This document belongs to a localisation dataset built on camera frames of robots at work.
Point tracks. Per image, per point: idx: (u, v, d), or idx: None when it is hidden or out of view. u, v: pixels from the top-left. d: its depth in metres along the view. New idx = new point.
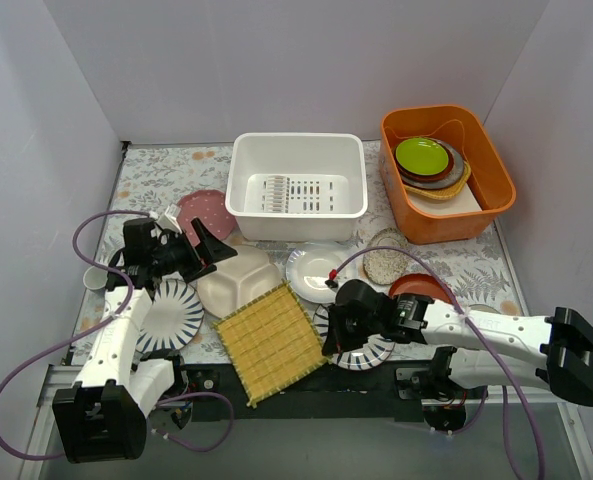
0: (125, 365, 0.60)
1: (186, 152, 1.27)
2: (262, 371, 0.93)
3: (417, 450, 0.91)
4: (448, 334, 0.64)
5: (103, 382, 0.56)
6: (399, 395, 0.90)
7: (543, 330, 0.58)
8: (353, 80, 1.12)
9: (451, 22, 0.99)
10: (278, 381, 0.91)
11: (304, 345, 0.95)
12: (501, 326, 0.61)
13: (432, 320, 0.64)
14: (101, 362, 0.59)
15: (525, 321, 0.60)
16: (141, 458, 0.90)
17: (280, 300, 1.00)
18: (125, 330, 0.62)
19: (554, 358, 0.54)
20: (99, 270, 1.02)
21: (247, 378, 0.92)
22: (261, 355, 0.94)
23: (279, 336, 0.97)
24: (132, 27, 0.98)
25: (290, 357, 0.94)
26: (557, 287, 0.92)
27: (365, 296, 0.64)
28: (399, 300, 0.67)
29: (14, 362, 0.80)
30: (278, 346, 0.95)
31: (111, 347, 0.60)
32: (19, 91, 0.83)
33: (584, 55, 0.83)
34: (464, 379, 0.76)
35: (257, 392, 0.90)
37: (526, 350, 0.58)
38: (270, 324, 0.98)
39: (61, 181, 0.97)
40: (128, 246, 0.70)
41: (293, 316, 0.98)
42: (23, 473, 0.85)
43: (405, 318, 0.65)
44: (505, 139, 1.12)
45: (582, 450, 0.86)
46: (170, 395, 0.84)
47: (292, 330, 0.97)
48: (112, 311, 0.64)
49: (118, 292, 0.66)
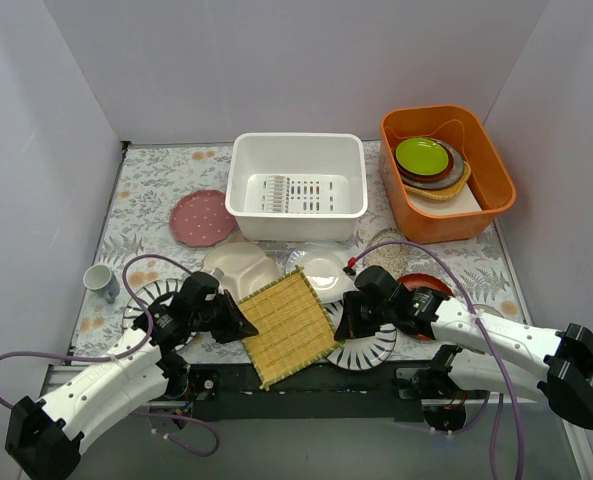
0: (88, 410, 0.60)
1: (186, 151, 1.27)
2: (275, 356, 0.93)
3: (416, 449, 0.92)
4: (456, 332, 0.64)
5: (54, 417, 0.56)
6: (399, 395, 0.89)
7: (550, 342, 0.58)
8: (353, 80, 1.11)
9: (451, 22, 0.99)
10: (290, 365, 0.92)
11: (316, 330, 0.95)
12: (511, 332, 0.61)
13: (443, 314, 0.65)
14: (71, 396, 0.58)
15: (535, 332, 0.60)
16: (142, 457, 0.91)
17: (293, 285, 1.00)
18: (110, 377, 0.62)
19: (555, 370, 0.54)
20: (100, 268, 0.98)
21: (260, 362, 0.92)
22: (274, 340, 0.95)
23: (292, 321, 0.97)
24: (132, 26, 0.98)
25: (302, 342, 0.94)
26: (557, 287, 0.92)
27: (382, 282, 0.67)
28: (415, 293, 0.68)
29: (14, 362, 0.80)
30: (291, 331, 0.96)
31: (87, 386, 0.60)
32: (19, 91, 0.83)
33: (585, 55, 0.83)
34: (464, 380, 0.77)
35: (270, 375, 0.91)
37: (530, 358, 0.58)
38: (283, 309, 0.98)
39: (61, 181, 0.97)
40: (179, 294, 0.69)
41: (306, 302, 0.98)
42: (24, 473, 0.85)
43: (418, 310, 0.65)
44: (505, 139, 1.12)
45: (582, 450, 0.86)
46: (171, 394, 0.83)
47: (304, 315, 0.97)
48: (113, 353, 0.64)
49: (133, 335, 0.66)
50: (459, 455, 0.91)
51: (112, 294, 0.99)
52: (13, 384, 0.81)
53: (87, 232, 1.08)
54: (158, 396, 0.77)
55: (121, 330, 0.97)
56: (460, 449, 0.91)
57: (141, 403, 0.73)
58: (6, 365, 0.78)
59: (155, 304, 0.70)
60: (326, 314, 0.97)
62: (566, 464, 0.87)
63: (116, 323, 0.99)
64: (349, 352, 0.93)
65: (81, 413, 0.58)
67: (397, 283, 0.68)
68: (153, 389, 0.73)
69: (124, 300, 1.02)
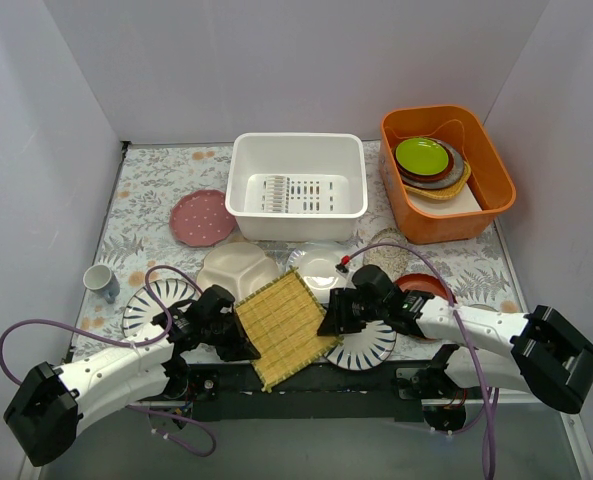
0: (98, 389, 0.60)
1: (186, 152, 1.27)
2: (275, 357, 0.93)
3: (417, 449, 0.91)
4: (438, 325, 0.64)
5: (70, 387, 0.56)
6: (399, 395, 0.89)
7: (518, 323, 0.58)
8: (354, 79, 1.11)
9: (450, 23, 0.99)
10: (291, 366, 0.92)
11: (314, 329, 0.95)
12: (484, 319, 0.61)
13: (427, 310, 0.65)
14: (87, 371, 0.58)
15: (505, 316, 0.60)
16: (142, 457, 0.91)
17: (289, 286, 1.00)
18: (128, 361, 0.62)
19: (520, 349, 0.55)
20: (100, 269, 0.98)
21: (261, 364, 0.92)
22: (272, 341, 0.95)
23: (289, 322, 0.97)
24: (132, 27, 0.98)
25: (301, 342, 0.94)
26: (557, 287, 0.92)
27: (379, 282, 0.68)
28: (408, 295, 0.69)
29: (15, 362, 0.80)
30: (289, 331, 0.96)
31: (105, 365, 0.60)
32: (19, 91, 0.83)
33: (585, 55, 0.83)
34: (459, 374, 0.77)
35: (271, 377, 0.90)
37: (500, 342, 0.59)
38: (279, 310, 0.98)
39: (61, 181, 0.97)
40: (197, 302, 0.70)
41: (302, 301, 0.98)
42: (23, 473, 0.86)
43: (407, 310, 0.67)
44: (505, 139, 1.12)
45: (583, 450, 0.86)
46: (170, 393, 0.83)
47: (301, 315, 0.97)
48: (134, 342, 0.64)
49: (152, 328, 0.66)
50: (460, 455, 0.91)
51: (112, 294, 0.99)
52: (12, 384, 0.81)
53: (87, 232, 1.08)
54: (154, 393, 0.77)
55: (121, 330, 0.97)
56: (460, 449, 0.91)
57: (139, 395, 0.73)
58: (6, 365, 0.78)
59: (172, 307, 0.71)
60: (324, 312, 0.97)
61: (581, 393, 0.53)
62: (567, 464, 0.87)
63: (116, 323, 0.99)
64: (348, 352, 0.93)
65: (93, 389, 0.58)
67: (393, 284, 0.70)
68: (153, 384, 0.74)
69: (124, 300, 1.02)
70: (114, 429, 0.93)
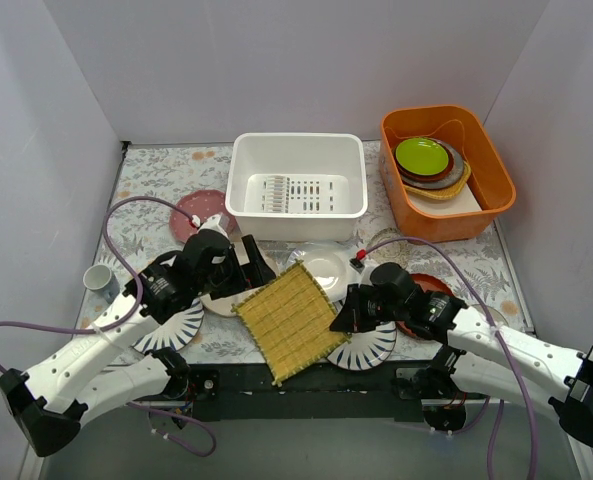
0: (76, 383, 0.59)
1: (186, 152, 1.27)
2: (285, 351, 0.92)
3: (417, 449, 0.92)
4: (474, 343, 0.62)
5: (36, 395, 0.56)
6: (399, 395, 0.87)
7: (572, 363, 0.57)
8: (354, 80, 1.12)
9: (450, 23, 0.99)
10: (301, 360, 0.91)
11: (323, 323, 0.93)
12: (531, 348, 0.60)
13: (462, 324, 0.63)
14: (54, 372, 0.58)
15: (556, 350, 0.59)
16: (144, 458, 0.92)
17: (296, 279, 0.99)
18: (95, 352, 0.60)
19: (578, 395, 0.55)
20: (99, 269, 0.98)
21: (271, 358, 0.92)
22: (284, 335, 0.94)
23: (300, 315, 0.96)
24: (132, 27, 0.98)
25: (311, 336, 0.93)
26: (556, 286, 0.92)
27: (401, 283, 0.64)
28: (432, 296, 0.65)
29: (14, 362, 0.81)
30: (299, 325, 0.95)
31: (72, 362, 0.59)
32: (18, 89, 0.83)
33: (585, 54, 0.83)
34: (466, 382, 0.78)
35: (281, 372, 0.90)
37: (550, 377, 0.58)
38: (289, 303, 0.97)
39: (61, 180, 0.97)
40: (182, 257, 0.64)
41: (311, 294, 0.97)
42: (23, 473, 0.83)
43: (433, 316, 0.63)
44: (505, 140, 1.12)
45: (583, 451, 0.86)
46: (169, 393, 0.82)
47: (310, 308, 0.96)
48: (99, 325, 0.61)
49: (123, 302, 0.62)
50: (460, 455, 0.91)
51: (112, 294, 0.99)
52: None
53: (87, 232, 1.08)
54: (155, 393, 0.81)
55: None
56: (460, 450, 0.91)
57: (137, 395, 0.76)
58: (7, 365, 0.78)
59: (154, 263, 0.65)
60: (333, 306, 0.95)
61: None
62: (566, 464, 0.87)
63: None
64: (349, 352, 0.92)
65: (64, 390, 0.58)
67: (415, 284, 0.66)
68: (154, 380, 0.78)
69: None
70: (115, 427, 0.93)
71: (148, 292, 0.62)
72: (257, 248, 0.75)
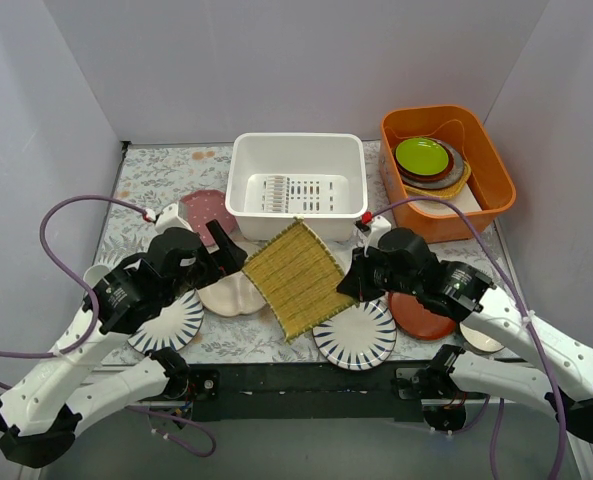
0: (52, 405, 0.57)
1: (186, 152, 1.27)
2: (294, 309, 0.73)
3: (417, 450, 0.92)
4: (500, 330, 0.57)
5: (10, 423, 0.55)
6: (399, 395, 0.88)
7: None
8: (354, 80, 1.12)
9: (450, 23, 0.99)
10: (311, 321, 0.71)
11: (332, 282, 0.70)
12: (562, 346, 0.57)
13: (490, 308, 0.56)
14: (24, 398, 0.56)
15: (585, 351, 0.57)
16: (143, 458, 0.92)
17: (298, 239, 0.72)
18: (59, 376, 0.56)
19: None
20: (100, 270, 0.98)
21: (282, 315, 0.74)
22: (291, 293, 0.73)
23: (305, 273, 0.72)
24: (132, 27, 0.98)
25: (320, 295, 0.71)
26: (556, 286, 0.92)
27: (415, 250, 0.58)
28: (449, 268, 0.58)
29: (13, 363, 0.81)
30: (306, 284, 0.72)
31: (39, 388, 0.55)
32: (19, 90, 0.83)
33: (585, 54, 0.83)
34: (466, 382, 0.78)
35: (293, 330, 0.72)
37: (577, 379, 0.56)
38: (292, 259, 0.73)
39: (61, 180, 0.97)
40: (146, 261, 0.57)
41: (317, 249, 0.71)
42: (23, 473, 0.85)
43: (452, 289, 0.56)
44: (505, 140, 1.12)
45: (583, 451, 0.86)
46: (170, 393, 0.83)
47: (317, 266, 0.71)
48: (60, 347, 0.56)
49: (83, 320, 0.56)
50: (459, 455, 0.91)
51: None
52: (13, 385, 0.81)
53: (87, 232, 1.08)
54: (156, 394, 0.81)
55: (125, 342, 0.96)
56: (460, 450, 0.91)
57: (139, 395, 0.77)
58: (5, 366, 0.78)
59: (118, 268, 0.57)
60: (342, 267, 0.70)
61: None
62: (567, 465, 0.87)
63: None
64: (348, 352, 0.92)
65: (38, 414, 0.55)
67: (430, 253, 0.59)
68: (152, 382, 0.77)
69: None
70: (115, 427, 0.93)
71: (107, 305, 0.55)
72: (224, 232, 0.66)
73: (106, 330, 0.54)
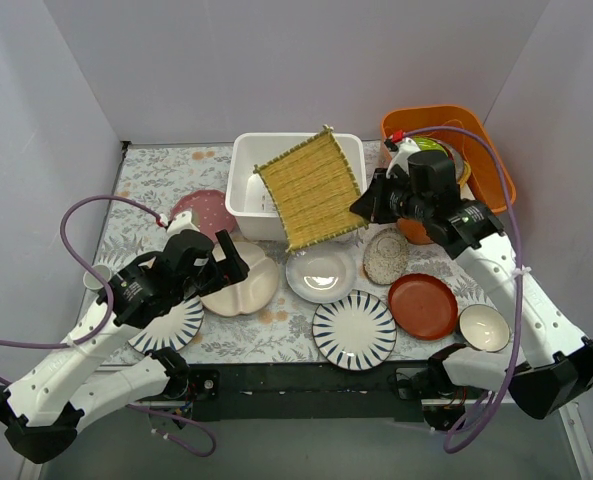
0: (59, 397, 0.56)
1: (186, 151, 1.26)
2: (303, 222, 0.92)
3: (417, 450, 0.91)
4: (486, 272, 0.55)
5: (18, 412, 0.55)
6: (399, 395, 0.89)
7: (572, 343, 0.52)
8: (354, 80, 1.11)
9: (449, 23, 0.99)
10: (318, 232, 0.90)
11: (344, 201, 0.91)
12: (541, 308, 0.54)
13: (487, 248, 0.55)
14: (33, 388, 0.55)
15: (563, 322, 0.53)
16: (142, 458, 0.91)
17: (322, 148, 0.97)
18: (69, 367, 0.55)
19: (561, 375, 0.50)
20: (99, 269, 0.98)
21: (290, 226, 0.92)
22: (304, 206, 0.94)
23: (322, 189, 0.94)
24: (132, 27, 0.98)
25: (330, 212, 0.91)
26: (556, 285, 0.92)
27: (439, 172, 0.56)
28: (465, 205, 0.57)
29: (13, 362, 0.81)
30: (320, 199, 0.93)
31: (49, 378, 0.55)
32: (19, 89, 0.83)
33: (585, 53, 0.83)
34: (455, 370, 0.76)
35: (296, 241, 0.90)
37: (539, 341, 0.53)
38: (313, 175, 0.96)
39: (61, 180, 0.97)
40: (162, 257, 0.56)
41: (336, 170, 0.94)
42: (23, 473, 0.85)
43: (459, 219, 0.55)
44: (505, 139, 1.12)
45: (582, 450, 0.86)
46: (170, 393, 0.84)
47: (333, 184, 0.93)
48: (73, 338, 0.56)
49: (95, 313, 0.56)
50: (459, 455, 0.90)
51: None
52: None
53: (87, 232, 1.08)
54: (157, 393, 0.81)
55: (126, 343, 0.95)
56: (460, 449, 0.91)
57: (139, 395, 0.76)
58: (5, 366, 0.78)
59: (132, 264, 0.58)
60: (356, 188, 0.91)
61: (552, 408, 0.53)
62: (567, 465, 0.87)
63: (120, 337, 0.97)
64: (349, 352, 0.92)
65: (45, 405, 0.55)
67: (454, 181, 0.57)
68: (153, 381, 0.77)
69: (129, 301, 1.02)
70: (114, 427, 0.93)
71: (121, 298, 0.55)
72: (231, 241, 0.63)
73: (120, 321, 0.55)
